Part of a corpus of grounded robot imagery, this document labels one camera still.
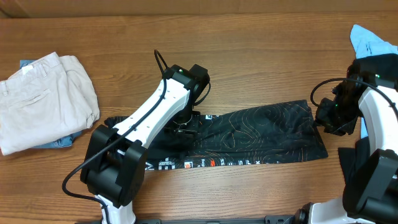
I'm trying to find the black orange patterned t-shirt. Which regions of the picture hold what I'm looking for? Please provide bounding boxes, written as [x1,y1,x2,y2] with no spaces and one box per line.
[103,99,329,171]

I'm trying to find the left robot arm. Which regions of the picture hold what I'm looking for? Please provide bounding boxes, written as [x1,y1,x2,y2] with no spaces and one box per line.
[80,64,210,223]

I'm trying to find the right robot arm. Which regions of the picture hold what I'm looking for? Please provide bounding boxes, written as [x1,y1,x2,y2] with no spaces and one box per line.
[293,54,397,223]

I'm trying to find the plain black garment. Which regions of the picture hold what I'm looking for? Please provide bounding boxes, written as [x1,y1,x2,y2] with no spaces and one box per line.
[337,53,398,187]

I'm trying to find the light blue garment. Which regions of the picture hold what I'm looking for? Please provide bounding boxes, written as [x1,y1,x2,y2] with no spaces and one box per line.
[349,24,398,139]

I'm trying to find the folded blue jeans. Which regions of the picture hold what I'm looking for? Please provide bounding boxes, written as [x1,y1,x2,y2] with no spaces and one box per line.
[19,59,84,149]

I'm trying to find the folded beige pants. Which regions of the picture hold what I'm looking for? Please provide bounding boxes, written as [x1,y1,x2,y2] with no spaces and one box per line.
[1,52,100,156]

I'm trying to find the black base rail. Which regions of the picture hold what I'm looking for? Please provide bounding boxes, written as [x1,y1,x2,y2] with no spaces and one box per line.
[74,210,312,224]

